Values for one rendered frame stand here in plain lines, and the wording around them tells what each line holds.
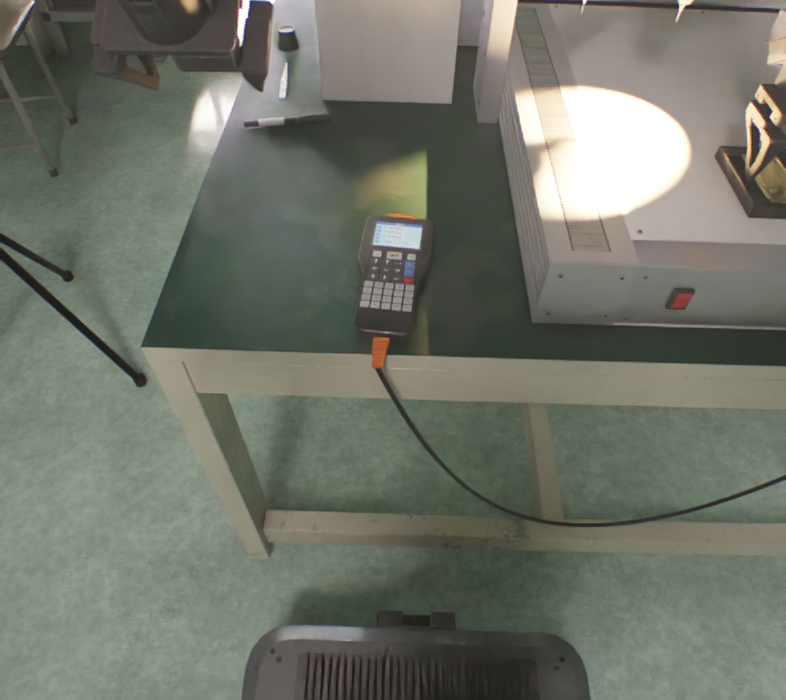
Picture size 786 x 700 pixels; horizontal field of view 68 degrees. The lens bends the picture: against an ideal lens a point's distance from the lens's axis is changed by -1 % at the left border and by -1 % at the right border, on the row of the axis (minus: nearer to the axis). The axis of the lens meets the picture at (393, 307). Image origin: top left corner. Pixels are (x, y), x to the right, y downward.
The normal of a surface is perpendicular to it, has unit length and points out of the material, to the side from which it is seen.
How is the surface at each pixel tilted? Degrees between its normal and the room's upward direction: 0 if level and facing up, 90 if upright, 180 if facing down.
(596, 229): 0
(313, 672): 0
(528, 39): 0
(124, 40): 30
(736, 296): 90
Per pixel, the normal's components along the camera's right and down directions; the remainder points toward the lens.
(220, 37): 0.00, -0.18
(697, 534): 0.01, -0.65
